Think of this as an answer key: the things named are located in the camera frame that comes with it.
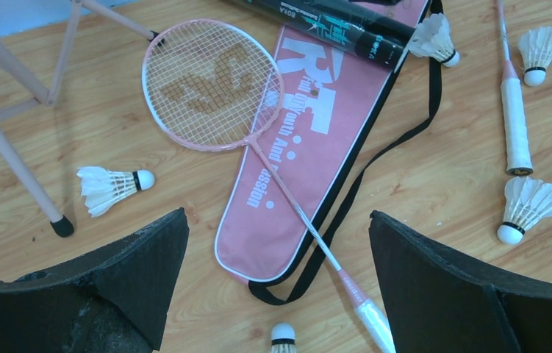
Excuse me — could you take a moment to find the pink racket cover bag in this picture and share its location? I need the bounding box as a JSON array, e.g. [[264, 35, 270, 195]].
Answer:
[[214, 25, 398, 306]]

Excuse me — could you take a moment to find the pink badminton racket right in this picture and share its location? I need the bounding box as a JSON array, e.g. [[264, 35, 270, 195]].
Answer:
[[496, 0, 534, 177]]

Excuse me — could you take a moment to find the pink badminton racket left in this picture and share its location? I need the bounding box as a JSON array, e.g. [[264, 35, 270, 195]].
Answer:
[[142, 18, 395, 352]]

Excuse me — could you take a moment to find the white shuttlecock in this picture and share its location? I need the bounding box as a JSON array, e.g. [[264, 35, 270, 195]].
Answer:
[[497, 176, 552, 245], [406, 13, 460, 68], [270, 322, 298, 353], [518, 26, 552, 87], [76, 165, 156, 218]]

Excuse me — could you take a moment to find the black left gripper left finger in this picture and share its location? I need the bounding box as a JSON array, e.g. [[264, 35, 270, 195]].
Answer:
[[0, 208, 189, 352]]

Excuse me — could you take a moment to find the pink music stand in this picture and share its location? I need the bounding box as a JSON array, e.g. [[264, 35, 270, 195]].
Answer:
[[0, 0, 159, 238]]

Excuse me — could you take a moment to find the black shuttlecock tube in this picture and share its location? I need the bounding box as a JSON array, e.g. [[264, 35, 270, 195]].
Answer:
[[229, 0, 415, 71]]

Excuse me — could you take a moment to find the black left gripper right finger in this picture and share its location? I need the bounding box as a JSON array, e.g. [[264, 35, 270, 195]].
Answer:
[[368, 211, 552, 352]]

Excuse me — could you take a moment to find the pink badminton racket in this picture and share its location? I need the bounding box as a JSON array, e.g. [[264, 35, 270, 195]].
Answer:
[[496, 0, 534, 177], [142, 18, 395, 352]]

